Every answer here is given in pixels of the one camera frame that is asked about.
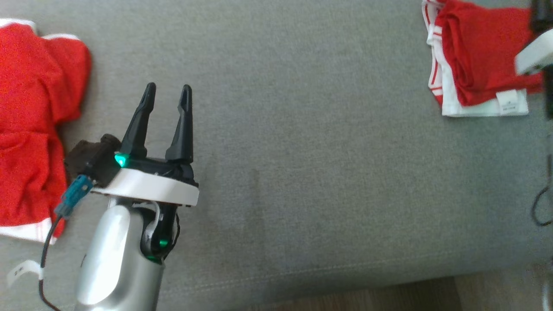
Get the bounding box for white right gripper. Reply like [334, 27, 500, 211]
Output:
[514, 29, 553, 76]

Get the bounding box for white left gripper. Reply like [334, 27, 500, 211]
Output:
[91, 82, 200, 208]

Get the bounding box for red Bulls 23 jersey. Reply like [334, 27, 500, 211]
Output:
[421, 0, 546, 118]

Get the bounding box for red shorts with white stripe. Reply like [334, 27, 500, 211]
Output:
[0, 18, 92, 245]

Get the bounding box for grey fabric sofa seat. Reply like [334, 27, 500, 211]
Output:
[0, 0, 553, 311]

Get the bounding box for teal left camera connector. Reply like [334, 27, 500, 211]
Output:
[54, 175, 94, 217]

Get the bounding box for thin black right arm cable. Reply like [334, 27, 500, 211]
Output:
[531, 155, 553, 228]

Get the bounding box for black left camera cable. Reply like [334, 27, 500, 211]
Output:
[38, 214, 65, 311]

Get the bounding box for white cable label tag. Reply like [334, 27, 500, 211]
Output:
[6, 259, 44, 288]

